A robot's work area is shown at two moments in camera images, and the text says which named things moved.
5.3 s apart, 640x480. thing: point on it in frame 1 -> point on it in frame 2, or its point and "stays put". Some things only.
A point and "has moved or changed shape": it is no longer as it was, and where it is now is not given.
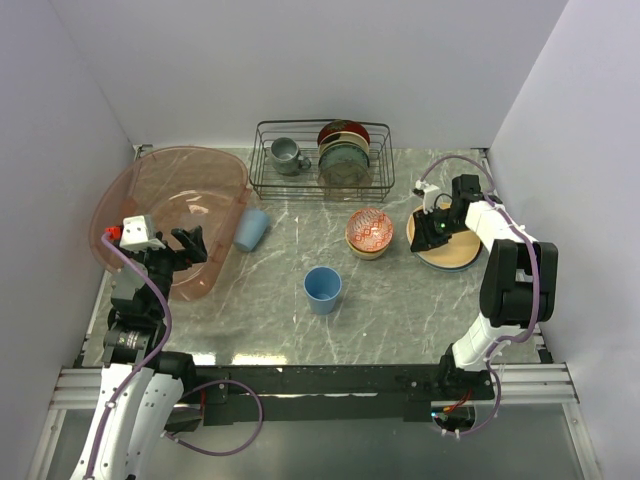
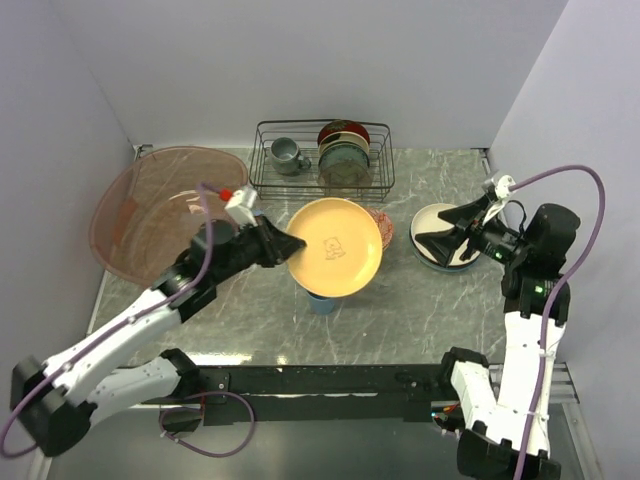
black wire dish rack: (322, 160) stays put
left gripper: (192, 244) -> (276, 246)
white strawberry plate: (466, 266) stays put
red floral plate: (342, 126) stays put
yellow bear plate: (461, 250) has moved or changed shape
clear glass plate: (344, 179) stays put
